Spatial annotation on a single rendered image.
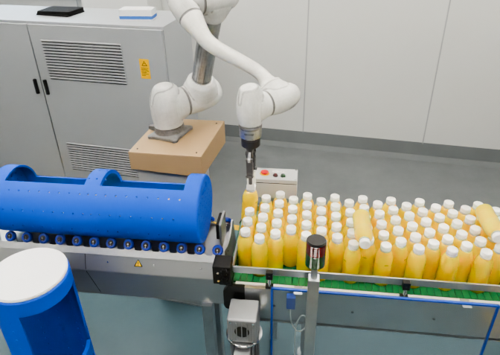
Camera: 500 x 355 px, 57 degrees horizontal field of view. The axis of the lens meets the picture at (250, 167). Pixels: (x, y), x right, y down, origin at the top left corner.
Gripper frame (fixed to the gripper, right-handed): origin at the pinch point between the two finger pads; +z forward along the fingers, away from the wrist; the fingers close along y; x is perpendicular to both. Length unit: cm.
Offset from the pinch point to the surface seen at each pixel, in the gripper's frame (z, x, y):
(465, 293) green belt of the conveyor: 28, 83, 27
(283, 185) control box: 10.7, 12.4, -14.3
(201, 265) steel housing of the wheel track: 28.4, -18.5, 22.0
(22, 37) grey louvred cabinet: -15, -191, -159
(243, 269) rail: 21.1, 0.4, 30.5
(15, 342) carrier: 35, -78, 62
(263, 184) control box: 10.9, 3.3, -14.3
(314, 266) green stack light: 0, 26, 49
